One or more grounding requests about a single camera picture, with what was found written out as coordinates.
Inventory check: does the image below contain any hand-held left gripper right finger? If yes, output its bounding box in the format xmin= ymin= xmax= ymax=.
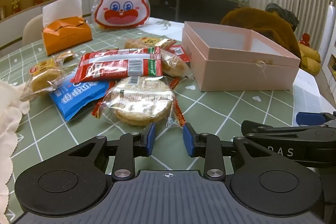
xmin=182 ymin=124 xmax=265 ymax=181

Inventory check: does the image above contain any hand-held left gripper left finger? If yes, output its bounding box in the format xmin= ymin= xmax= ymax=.
xmin=67 ymin=122 xmax=156 ymax=181

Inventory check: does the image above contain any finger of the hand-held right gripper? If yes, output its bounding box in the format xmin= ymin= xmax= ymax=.
xmin=296 ymin=112 xmax=336 ymax=127

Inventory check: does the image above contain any round rice cracker packet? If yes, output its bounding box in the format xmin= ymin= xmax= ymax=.
xmin=91 ymin=76 xmax=186 ymax=127

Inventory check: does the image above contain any red snack packet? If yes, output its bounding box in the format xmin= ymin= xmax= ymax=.
xmin=71 ymin=46 xmax=163 ymax=83

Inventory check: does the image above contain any pink cardboard box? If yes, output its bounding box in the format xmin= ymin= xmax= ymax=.
xmin=182 ymin=21 xmax=301 ymax=92

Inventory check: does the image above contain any yellow-label cake packet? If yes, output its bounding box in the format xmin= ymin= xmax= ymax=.
xmin=20 ymin=58 xmax=70 ymax=102

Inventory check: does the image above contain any white paper sheet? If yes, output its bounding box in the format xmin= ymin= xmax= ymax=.
xmin=292 ymin=69 xmax=322 ymax=114

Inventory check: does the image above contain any green checked tablecloth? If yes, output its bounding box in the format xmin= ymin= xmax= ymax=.
xmin=0 ymin=17 xmax=324 ymax=224

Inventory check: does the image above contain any yellow plush toy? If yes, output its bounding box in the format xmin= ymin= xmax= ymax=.
xmin=298 ymin=33 xmax=321 ymax=75

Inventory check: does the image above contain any clear round cracker packet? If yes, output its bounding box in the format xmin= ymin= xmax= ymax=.
xmin=160 ymin=49 xmax=190 ymax=78

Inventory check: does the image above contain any blue snack packet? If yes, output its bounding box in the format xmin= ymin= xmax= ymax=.
xmin=50 ymin=74 xmax=110 ymax=122

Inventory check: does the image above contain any small red packet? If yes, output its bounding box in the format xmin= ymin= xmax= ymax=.
xmin=167 ymin=44 xmax=191 ymax=63

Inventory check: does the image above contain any flat pastry packet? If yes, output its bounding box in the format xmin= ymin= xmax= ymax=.
xmin=124 ymin=36 xmax=177 ymax=51

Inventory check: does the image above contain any brown fuzzy coat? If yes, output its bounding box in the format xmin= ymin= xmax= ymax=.
xmin=220 ymin=7 xmax=302 ymax=68

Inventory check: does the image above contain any dark cloth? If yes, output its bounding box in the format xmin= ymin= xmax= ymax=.
xmin=265 ymin=3 xmax=300 ymax=31

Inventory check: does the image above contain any small brown cake packet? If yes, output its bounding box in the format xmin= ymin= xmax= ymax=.
xmin=56 ymin=51 xmax=79 ymax=65

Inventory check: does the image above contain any orange tissue box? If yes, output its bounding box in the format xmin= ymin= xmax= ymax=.
xmin=41 ymin=17 xmax=93 ymax=56

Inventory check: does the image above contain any black water dispenser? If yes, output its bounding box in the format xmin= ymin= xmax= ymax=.
xmin=157 ymin=0 xmax=179 ymax=23

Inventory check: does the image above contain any rabbit-shaped snack bag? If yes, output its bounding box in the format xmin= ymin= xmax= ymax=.
xmin=93 ymin=0 xmax=151 ymax=30

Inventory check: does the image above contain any white cloth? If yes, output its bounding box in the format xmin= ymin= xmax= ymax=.
xmin=0 ymin=79 xmax=31 ymax=217

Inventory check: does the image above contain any white tissue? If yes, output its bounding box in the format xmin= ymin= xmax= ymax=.
xmin=42 ymin=0 xmax=83 ymax=28

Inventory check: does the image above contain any white chair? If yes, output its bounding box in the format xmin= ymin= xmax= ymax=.
xmin=22 ymin=14 xmax=44 ymax=46

